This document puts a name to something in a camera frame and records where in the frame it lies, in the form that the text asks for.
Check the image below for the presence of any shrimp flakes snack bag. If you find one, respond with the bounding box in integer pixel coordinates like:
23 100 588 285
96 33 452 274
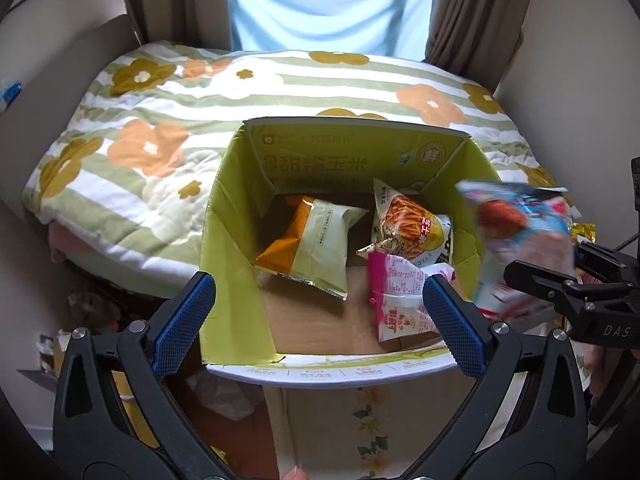
456 180 575 330

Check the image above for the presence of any small pink white packet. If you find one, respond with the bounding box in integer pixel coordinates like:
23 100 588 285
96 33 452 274
368 252 457 342

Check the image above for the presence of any Oishi cheese snack bag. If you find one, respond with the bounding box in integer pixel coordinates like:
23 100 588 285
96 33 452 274
254 195 367 300

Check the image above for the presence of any gold foil snack packet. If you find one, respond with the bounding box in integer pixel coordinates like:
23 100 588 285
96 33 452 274
570 222 597 244

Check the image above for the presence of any person's left hand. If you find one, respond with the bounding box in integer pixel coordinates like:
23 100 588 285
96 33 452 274
281 466 308 480

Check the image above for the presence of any cream floral tablecloth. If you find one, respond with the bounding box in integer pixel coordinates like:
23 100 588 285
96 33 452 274
264 368 474 479

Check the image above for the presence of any floral striped quilt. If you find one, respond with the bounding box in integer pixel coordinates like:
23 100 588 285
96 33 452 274
23 42 552 296

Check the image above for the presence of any yellow-green cardboard box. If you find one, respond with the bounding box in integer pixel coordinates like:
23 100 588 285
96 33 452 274
200 116 498 388

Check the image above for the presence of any brown right curtain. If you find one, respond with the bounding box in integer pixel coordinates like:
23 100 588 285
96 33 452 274
425 0 530 91

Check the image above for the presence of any brown curtain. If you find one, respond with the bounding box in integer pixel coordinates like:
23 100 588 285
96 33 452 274
425 0 530 91
124 0 232 51

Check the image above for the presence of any light blue window cloth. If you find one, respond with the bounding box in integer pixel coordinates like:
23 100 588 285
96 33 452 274
229 0 433 61

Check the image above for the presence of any brown left curtain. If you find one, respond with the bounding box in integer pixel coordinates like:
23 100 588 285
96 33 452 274
124 0 232 51

